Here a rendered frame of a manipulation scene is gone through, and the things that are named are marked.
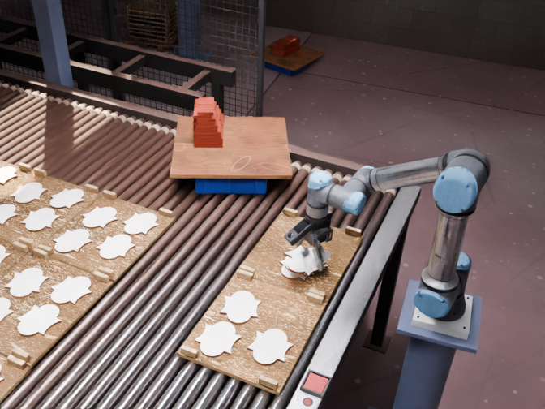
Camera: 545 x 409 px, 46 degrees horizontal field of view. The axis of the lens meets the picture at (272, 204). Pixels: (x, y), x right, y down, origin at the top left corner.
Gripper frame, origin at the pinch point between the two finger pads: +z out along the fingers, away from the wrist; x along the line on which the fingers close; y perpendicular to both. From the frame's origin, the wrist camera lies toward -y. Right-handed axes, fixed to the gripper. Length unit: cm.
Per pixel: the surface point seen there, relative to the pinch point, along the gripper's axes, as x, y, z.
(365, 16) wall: 353, 309, 74
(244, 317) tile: -10.1, -30.9, 4.7
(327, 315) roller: -20.1, -4.5, 7.5
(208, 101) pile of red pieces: 88, 5, -21
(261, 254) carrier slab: 15.9, -9.4, 5.8
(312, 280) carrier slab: -4.9, -0.4, 5.7
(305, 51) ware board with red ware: 332, 224, 88
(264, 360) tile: -28.8, -34.1, 4.7
